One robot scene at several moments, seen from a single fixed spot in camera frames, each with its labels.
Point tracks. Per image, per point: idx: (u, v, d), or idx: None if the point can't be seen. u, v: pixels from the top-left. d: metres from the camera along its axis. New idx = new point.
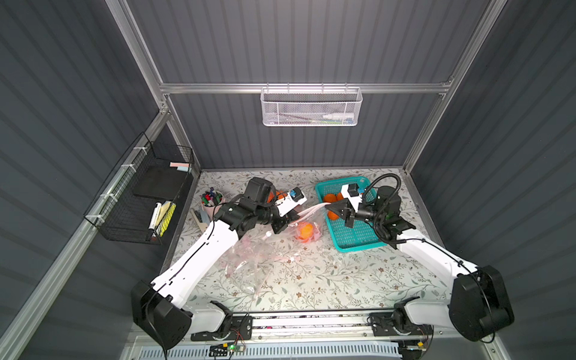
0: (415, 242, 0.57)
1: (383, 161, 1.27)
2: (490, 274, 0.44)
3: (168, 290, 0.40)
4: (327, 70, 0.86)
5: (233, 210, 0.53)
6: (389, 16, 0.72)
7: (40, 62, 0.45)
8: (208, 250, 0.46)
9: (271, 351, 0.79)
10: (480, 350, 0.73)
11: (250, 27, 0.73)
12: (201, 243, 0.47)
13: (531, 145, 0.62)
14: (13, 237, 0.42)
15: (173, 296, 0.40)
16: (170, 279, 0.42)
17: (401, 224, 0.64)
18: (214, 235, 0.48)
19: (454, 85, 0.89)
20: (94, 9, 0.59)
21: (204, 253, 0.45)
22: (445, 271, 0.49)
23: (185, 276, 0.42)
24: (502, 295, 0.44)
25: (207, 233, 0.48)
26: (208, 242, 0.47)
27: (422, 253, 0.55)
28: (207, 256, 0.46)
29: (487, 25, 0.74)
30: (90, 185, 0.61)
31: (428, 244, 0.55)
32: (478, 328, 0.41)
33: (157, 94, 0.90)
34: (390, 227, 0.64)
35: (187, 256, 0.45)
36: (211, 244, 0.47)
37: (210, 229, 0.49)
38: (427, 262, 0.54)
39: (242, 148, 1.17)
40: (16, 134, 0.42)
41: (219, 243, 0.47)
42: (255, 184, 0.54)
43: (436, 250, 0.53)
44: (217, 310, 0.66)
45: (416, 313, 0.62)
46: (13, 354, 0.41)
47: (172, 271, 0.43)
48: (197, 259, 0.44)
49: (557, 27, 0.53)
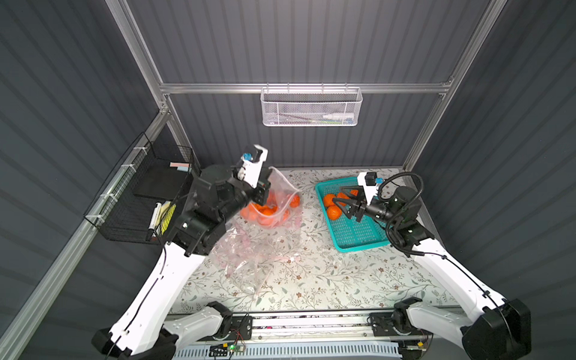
0: (434, 258, 0.51)
1: (383, 160, 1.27)
2: (519, 310, 0.40)
3: (126, 343, 0.35)
4: (327, 70, 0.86)
5: (189, 226, 0.40)
6: (389, 16, 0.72)
7: (40, 61, 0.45)
8: (166, 283, 0.38)
9: (271, 351, 0.79)
10: None
11: (250, 26, 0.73)
12: (154, 278, 0.38)
13: (532, 145, 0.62)
14: (13, 237, 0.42)
15: (132, 347, 0.35)
16: (127, 328, 0.36)
17: (418, 230, 0.58)
18: (169, 265, 0.38)
19: (454, 85, 0.89)
20: (94, 8, 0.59)
21: (163, 289, 0.38)
22: (469, 300, 0.45)
23: (142, 322, 0.36)
24: (526, 330, 0.41)
25: (160, 265, 0.39)
26: (162, 275, 0.38)
27: (440, 271, 0.50)
28: (169, 290, 0.39)
29: (487, 25, 0.74)
30: (90, 185, 0.61)
31: (448, 262, 0.50)
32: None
33: (157, 94, 0.90)
34: (406, 232, 0.58)
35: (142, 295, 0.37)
36: (166, 277, 0.38)
37: (163, 258, 0.39)
38: (442, 277, 0.50)
39: (242, 148, 1.17)
40: (16, 134, 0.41)
41: (177, 273, 0.38)
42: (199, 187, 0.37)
43: (457, 273, 0.48)
44: (212, 316, 0.63)
45: (418, 319, 0.62)
46: (12, 355, 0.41)
47: (129, 316, 0.37)
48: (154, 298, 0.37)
49: (558, 26, 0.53)
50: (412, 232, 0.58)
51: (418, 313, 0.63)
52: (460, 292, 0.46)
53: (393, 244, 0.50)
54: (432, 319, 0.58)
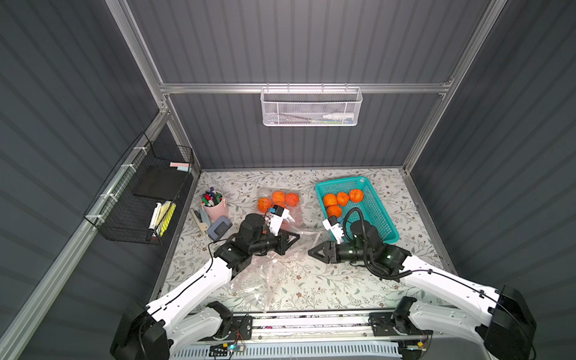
0: (421, 274, 0.52)
1: (383, 160, 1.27)
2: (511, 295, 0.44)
3: (162, 315, 0.42)
4: (327, 70, 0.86)
5: (231, 251, 0.59)
6: (389, 17, 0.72)
7: (40, 62, 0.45)
8: (204, 282, 0.50)
9: (271, 351, 0.79)
10: (481, 351, 0.73)
11: (250, 26, 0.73)
12: (199, 274, 0.51)
13: (532, 145, 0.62)
14: (13, 237, 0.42)
15: (166, 319, 0.42)
16: (166, 304, 0.44)
17: (393, 253, 0.59)
18: (212, 269, 0.53)
19: (454, 85, 0.89)
20: (94, 9, 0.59)
21: (199, 284, 0.49)
22: (473, 307, 0.45)
23: (178, 304, 0.45)
24: (526, 310, 0.41)
25: (206, 267, 0.53)
26: (205, 274, 0.51)
27: (434, 286, 0.50)
28: (202, 289, 0.49)
29: (488, 24, 0.74)
30: (89, 184, 0.61)
31: (437, 275, 0.51)
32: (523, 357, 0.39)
33: (157, 94, 0.90)
34: (386, 262, 0.58)
35: (184, 285, 0.48)
36: (208, 277, 0.51)
37: (209, 263, 0.54)
38: (440, 291, 0.49)
39: (242, 148, 1.17)
40: (16, 133, 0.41)
41: (214, 279, 0.51)
42: (246, 228, 0.57)
43: (450, 283, 0.49)
44: (211, 319, 0.62)
45: (424, 322, 0.61)
46: (12, 355, 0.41)
47: (169, 297, 0.46)
48: (193, 290, 0.48)
49: (558, 26, 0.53)
50: (390, 257, 0.58)
51: (424, 318, 0.61)
52: (461, 301, 0.46)
53: (382, 276, 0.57)
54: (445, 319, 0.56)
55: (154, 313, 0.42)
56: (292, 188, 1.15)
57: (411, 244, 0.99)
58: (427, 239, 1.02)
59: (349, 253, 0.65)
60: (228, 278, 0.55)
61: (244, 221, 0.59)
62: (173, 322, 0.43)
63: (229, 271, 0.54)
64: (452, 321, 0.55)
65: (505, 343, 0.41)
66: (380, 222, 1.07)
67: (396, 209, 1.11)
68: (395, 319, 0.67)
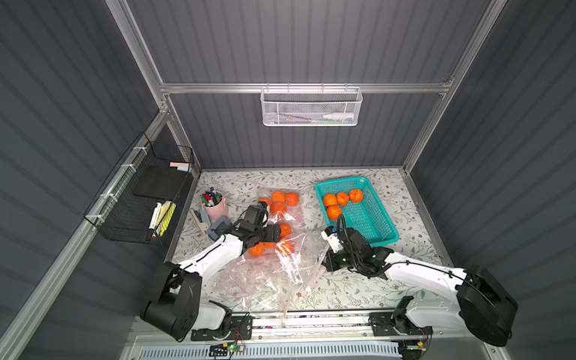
0: (400, 266, 0.57)
1: (383, 160, 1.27)
2: (478, 273, 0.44)
3: (194, 269, 0.47)
4: (327, 70, 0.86)
5: (238, 230, 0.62)
6: (389, 16, 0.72)
7: (40, 61, 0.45)
8: (222, 249, 0.56)
9: (271, 351, 0.79)
10: (480, 349, 0.73)
11: (250, 26, 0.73)
12: (217, 243, 0.58)
13: (532, 145, 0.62)
14: (13, 237, 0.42)
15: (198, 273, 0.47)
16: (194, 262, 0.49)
17: (379, 252, 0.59)
18: (229, 239, 0.60)
19: (454, 85, 0.89)
20: (94, 8, 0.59)
21: (219, 250, 0.55)
22: (444, 287, 0.48)
23: (205, 262, 0.50)
24: (496, 286, 0.44)
25: (223, 237, 0.61)
26: (223, 243, 0.58)
27: (412, 275, 0.54)
28: (221, 254, 0.54)
29: (487, 24, 0.74)
30: (89, 184, 0.61)
31: (415, 265, 0.55)
32: (501, 334, 0.40)
33: (157, 94, 0.90)
34: (372, 260, 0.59)
35: (206, 250, 0.54)
36: (225, 246, 0.57)
37: (225, 235, 0.62)
38: (418, 280, 0.53)
39: (241, 148, 1.17)
40: (16, 133, 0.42)
41: (232, 248, 0.58)
42: (253, 208, 0.68)
43: (423, 269, 0.53)
44: (217, 307, 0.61)
45: (421, 318, 0.61)
46: (13, 354, 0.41)
47: (195, 258, 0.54)
48: (214, 255, 0.53)
49: (557, 26, 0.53)
50: (376, 256, 0.64)
51: (420, 313, 0.62)
52: (434, 286, 0.50)
53: (370, 274, 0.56)
54: (441, 315, 0.55)
55: (187, 268, 0.47)
56: (292, 188, 1.15)
57: (411, 244, 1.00)
58: (427, 239, 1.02)
59: (343, 261, 0.73)
60: (240, 253, 0.63)
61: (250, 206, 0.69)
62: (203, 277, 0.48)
63: (240, 245, 0.61)
64: (442, 311, 0.55)
65: (481, 322, 0.42)
66: (380, 222, 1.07)
67: (396, 209, 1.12)
68: (395, 319, 0.67)
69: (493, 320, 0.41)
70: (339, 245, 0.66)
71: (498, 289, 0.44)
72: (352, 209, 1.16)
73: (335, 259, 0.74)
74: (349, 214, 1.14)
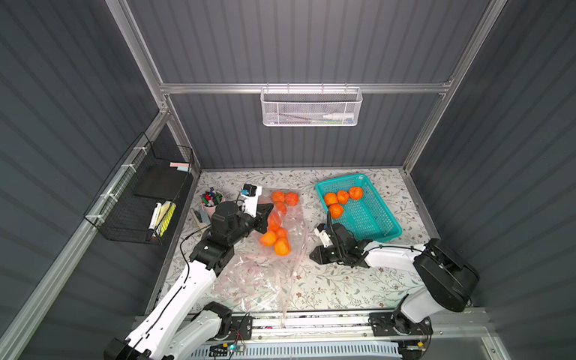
0: (375, 250, 0.63)
1: (383, 160, 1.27)
2: (437, 244, 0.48)
3: (145, 345, 0.39)
4: (327, 70, 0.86)
5: (208, 249, 0.53)
6: (389, 16, 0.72)
7: (40, 61, 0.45)
8: (185, 292, 0.46)
9: (271, 351, 0.79)
10: (480, 350, 0.73)
11: (249, 26, 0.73)
12: (178, 286, 0.46)
13: (532, 145, 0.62)
14: (13, 237, 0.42)
15: (151, 349, 0.39)
16: (148, 331, 0.40)
17: (361, 243, 0.73)
18: (191, 277, 0.48)
19: (454, 85, 0.89)
20: (94, 7, 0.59)
21: (181, 298, 0.45)
22: (407, 262, 0.53)
23: (163, 325, 0.42)
24: (453, 257, 0.48)
25: (184, 275, 0.48)
26: (184, 285, 0.47)
27: (384, 257, 0.59)
28: (184, 301, 0.45)
29: (487, 24, 0.74)
30: (90, 184, 0.61)
31: (385, 247, 0.62)
32: (458, 299, 0.43)
33: (157, 94, 0.90)
34: (356, 252, 0.68)
35: (163, 303, 0.44)
36: (188, 287, 0.46)
37: (186, 271, 0.49)
38: (390, 262, 0.58)
39: (242, 148, 1.17)
40: (16, 134, 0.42)
41: (197, 286, 0.47)
42: (217, 220, 0.50)
43: (392, 249, 0.59)
44: (209, 322, 0.62)
45: (412, 311, 0.62)
46: (12, 354, 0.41)
47: (149, 321, 0.42)
48: (175, 307, 0.44)
49: (558, 25, 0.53)
50: (358, 247, 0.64)
51: (409, 306, 0.64)
52: (401, 264, 0.55)
53: (353, 264, 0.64)
54: (421, 301, 0.58)
55: (136, 346, 0.39)
56: (292, 188, 1.15)
57: (411, 244, 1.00)
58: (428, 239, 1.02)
59: (333, 255, 0.78)
60: (214, 277, 0.52)
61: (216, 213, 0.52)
62: (163, 346, 0.41)
63: (211, 274, 0.50)
64: (422, 297, 0.59)
65: (440, 290, 0.46)
66: (383, 218, 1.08)
67: (396, 209, 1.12)
68: (395, 319, 0.67)
69: (448, 286, 0.44)
70: (329, 240, 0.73)
71: (457, 259, 0.48)
72: (352, 206, 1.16)
73: (326, 253, 0.80)
74: (351, 211, 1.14)
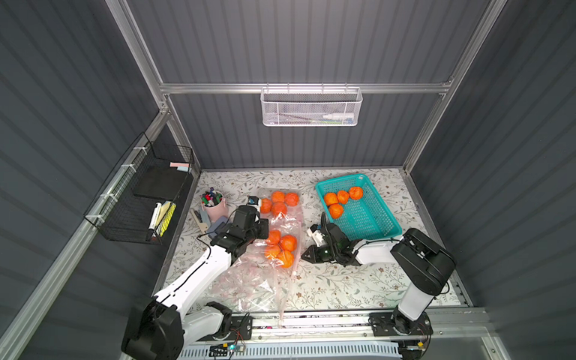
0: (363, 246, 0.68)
1: (383, 160, 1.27)
2: (412, 232, 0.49)
3: (172, 301, 0.43)
4: (327, 70, 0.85)
5: (226, 238, 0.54)
6: (389, 15, 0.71)
7: (40, 61, 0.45)
8: (207, 267, 0.52)
9: (271, 351, 0.79)
10: (480, 350, 0.73)
11: (249, 25, 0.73)
12: (201, 261, 0.53)
13: (532, 145, 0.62)
14: (13, 237, 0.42)
15: (178, 305, 0.43)
16: (174, 291, 0.45)
17: (352, 244, 0.76)
18: (213, 256, 0.54)
19: (454, 85, 0.89)
20: (94, 7, 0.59)
21: (203, 270, 0.51)
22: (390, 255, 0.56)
23: (187, 289, 0.46)
24: (429, 243, 0.51)
25: (207, 253, 0.55)
26: (207, 261, 0.53)
27: (370, 252, 0.63)
28: (206, 274, 0.50)
29: (487, 24, 0.74)
30: (89, 185, 0.61)
31: (373, 242, 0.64)
32: (434, 283, 0.46)
33: (157, 94, 0.90)
34: (349, 251, 0.71)
35: (187, 272, 0.50)
36: (210, 263, 0.53)
37: (208, 250, 0.56)
38: (376, 257, 0.62)
39: (242, 148, 1.17)
40: (15, 133, 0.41)
41: (218, 264, 0.53)
42: (241, 211, 0.62)
43: (377, 243, 0.63)
44: (214, 313, 0.65)
45: (407, 307, 0.63)
46: (12, 355, 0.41)
47: (175, 284, 0.47)
48: (199, 275, 0.49)
49: (558, 25, 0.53)
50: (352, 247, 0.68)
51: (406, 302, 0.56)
52: (385, 255, 0.58)
53: (346, 263, 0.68)
54: (412, 293, 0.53)
55: (163, 301, 0.43)
56: (292, 188, 1.15)
57: None
58: None
59: (325, 253, 0.81)
60: (229, 265, 0.58)
61: (240, 208, 0.64)
62: (185, 307, 0.45)
63: (229, 258, 0.57)
64: (410, 288, 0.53)
65: (416, 276, 0.49)
66: (383, 218, 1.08)
67: (396, 209, 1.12)
68: (394, 319, 0.67)
69: (425, 271, 0.47)
70: (322, 240, 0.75)
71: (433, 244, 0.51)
72: (352, 207, 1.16)
73: (319, 253, 0.82)
74: (351, 211, 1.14)
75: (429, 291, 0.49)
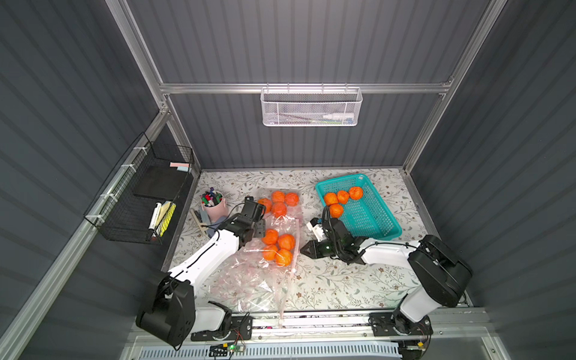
0: (370, 247, 0.64)
1: (383, 160, 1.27)
2: (431, 241, 0.51)
3: (186, 277, 0.45)
4: (327, 70, 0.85)
5: (234, 224, 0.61)
6: (390, 15, 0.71)
7: (40, 61, 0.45)
8: (217, 248, 0.53)
9: (271, 351, 0.79)
10: (480, 350, 0.73)
11: (249, 25, 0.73)
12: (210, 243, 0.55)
13: (532, 145, 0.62)
14: (13, 237, 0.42)
15: (190, 280, 0.45)
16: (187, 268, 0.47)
17: (357, 241, 0.73)
18: (222, 238, 0.56)
19: (454, 85, 0.89)
20: (94, 7, 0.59)
21: (213, 250, 0.52)
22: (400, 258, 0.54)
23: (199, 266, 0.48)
24: (448, 253, 0.48)
25: (215, 236, 0.57)
26: (216, 242, 0.55)
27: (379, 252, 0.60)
28: (215, 254, 0.52)
29: (487, 24, 0.74)
30: (89, 185, 0.61)
31: (381, 244, 0.62)
32: (451, 293, 0.44)
33: (157, 94, 0.90)
34: (352, 249, 0.68)
35: (198, 253, 0.51)
36: (219, 245, 0.54)
37: (217, 233, 0.58)
38: (385, 259, 0.59)
39: (242, 148, 1.17)
40: (15, 134, 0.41)
41: (226, 247, 0.55)
42: (251, 202, 0.66)
43: (387, 245, 0.60)
44: (217, 309, 0.66)
45: (410, 310, 0.62)
46: (12, 354, 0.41)
47: (187, 262, 0.48)
48: (208, 256, 0.51)
49: (558, 25, 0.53)
50: (355, 244, 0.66)
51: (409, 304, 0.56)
52: (394, 259, 0.56)
53: (349, 261, 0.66)
54: (418, 298, 0.58)
55: (178, 277, 0.45)
56: (292, 188, 1.15)
57: None
58: None
59: (326, 249, 0.78)
60: (235, 249, 0.59)
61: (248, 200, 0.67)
62: (196, 283, 0.46)
63: (236, 241, 0.58)
64: (418, 294, 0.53)
65: (433, 286, 0.47)
66: (383, 218, 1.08)
67: (396, 209, 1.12)
68: (395, 319, 0.67)
69: (444, 281, 0.45)
70: (322, 235, 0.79)
71: (451, 255, 0.48)
72: (352, 207, 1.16)
73: (319, 248, 0.78)
74: (351, 211, 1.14)
75: (442, 301, 0.47)
